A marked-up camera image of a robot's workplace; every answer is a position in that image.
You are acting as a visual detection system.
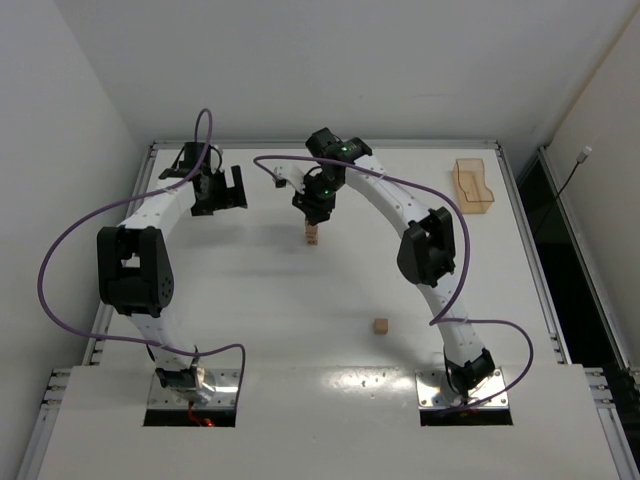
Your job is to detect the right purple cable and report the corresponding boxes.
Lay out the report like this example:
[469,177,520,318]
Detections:
[252,154,535,414]

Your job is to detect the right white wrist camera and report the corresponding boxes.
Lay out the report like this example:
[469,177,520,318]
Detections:
[273,164,305,193]

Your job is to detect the metal base plate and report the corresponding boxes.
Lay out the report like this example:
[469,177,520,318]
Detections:
[414,368,510,412]
[147,369,240,411]

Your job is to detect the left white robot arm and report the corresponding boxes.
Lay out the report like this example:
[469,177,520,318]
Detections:
[97,141,247,403]

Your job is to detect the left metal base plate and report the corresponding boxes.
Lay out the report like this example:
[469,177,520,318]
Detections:
[147,369,240,411]

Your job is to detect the black wall cable white plug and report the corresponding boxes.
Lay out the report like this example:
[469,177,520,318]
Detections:
[533,145,592,238]

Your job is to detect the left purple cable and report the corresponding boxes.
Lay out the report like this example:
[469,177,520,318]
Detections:
[36,107,246,396]

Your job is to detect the transparent orange plastic box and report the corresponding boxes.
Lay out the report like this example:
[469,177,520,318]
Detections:
[452,158,495,215]

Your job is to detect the wooden cube lettered H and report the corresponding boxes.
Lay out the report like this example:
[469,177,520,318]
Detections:
[373,318,389,335]

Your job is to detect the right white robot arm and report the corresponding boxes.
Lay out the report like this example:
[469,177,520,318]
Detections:
[292,128,495,398]

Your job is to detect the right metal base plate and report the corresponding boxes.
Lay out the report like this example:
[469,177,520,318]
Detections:
[414,368,510,412]

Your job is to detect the purple cable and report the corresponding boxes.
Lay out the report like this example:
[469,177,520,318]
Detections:
[36,107,246,396]
[252,154,535,414]

